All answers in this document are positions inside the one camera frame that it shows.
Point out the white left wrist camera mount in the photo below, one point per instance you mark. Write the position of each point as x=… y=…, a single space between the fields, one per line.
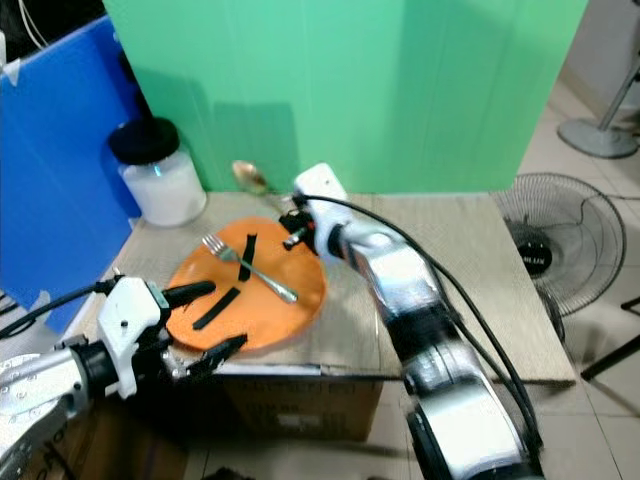
x=132 y=325

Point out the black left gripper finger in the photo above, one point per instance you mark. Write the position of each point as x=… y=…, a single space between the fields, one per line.
x=220 y=353
x=194 y=293

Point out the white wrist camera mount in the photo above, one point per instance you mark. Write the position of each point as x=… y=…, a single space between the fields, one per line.
x=132 y=325
x=325 y=203

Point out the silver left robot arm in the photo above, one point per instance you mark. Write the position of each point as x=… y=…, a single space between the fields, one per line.
x=40 y=395

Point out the grey round stand base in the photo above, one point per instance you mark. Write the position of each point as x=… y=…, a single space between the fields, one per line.
x=598 y=138

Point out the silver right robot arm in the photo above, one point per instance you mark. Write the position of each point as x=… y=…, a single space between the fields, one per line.
x=430 y=330

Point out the blue plastic board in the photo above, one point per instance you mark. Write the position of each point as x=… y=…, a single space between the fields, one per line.
x=60 y=180

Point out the golden metal spoon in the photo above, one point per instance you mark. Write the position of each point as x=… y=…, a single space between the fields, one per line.
x=249 y=176

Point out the silver metal fork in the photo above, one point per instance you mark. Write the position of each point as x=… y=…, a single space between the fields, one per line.
x=258 y=275

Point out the short black tape strip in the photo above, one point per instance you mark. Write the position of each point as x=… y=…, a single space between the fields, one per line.
x=248 y=255

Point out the long black tape strip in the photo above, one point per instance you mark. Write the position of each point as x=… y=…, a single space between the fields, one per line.
x=217 y=308

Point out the white jar with black lid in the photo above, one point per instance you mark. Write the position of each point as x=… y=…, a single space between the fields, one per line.
x=163 y=190

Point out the black floor fan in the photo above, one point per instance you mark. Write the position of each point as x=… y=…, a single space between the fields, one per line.
x=565 y=240

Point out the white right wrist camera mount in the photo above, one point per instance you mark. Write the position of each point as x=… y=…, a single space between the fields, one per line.
x=325 y=203

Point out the orange plate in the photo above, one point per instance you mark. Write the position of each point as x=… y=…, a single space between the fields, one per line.
x=290 y=325

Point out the brown cardboard box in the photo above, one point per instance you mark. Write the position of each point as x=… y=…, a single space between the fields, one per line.
x=305 y=408

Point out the green backdrop board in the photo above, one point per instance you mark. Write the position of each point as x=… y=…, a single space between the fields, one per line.
x=370 y=90

